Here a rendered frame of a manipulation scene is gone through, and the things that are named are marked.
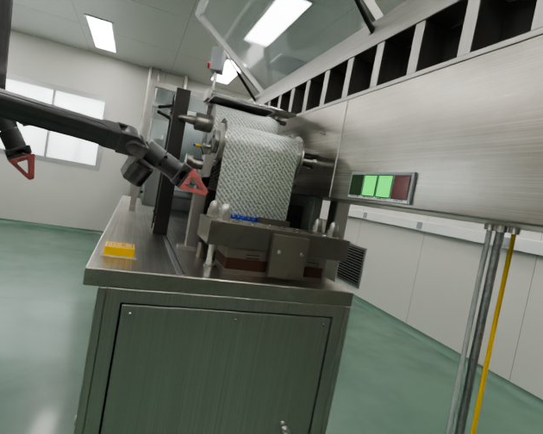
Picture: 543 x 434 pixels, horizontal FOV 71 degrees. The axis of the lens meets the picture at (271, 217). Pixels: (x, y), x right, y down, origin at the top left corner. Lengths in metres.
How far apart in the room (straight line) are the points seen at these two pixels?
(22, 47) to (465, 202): 6.74
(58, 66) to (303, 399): 6.37
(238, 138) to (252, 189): 0.16
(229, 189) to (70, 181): 5.70
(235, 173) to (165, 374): 0.57
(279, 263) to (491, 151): 0.54
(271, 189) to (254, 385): 0.56
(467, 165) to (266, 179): 0.61
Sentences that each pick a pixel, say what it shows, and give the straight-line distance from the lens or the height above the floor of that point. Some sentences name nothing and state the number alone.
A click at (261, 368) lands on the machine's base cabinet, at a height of 0.68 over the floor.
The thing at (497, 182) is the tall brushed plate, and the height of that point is 1.20.
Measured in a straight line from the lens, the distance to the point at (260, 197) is 1.17.
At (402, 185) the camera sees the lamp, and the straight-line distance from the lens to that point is 0.88.
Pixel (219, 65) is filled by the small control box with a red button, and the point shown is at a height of 1.63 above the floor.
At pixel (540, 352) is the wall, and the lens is 3.47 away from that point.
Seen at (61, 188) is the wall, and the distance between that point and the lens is 6.77.
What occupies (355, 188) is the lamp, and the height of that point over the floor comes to 1.18.
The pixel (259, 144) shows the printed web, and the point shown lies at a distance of 1.17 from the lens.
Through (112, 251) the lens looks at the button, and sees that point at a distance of 1.00.
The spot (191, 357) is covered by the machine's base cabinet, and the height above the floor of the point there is 0.71.
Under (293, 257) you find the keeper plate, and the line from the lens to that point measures 1.00.
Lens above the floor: 1.11
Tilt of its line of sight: 3 degrees down
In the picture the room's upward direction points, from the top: 10 degrees clockwise
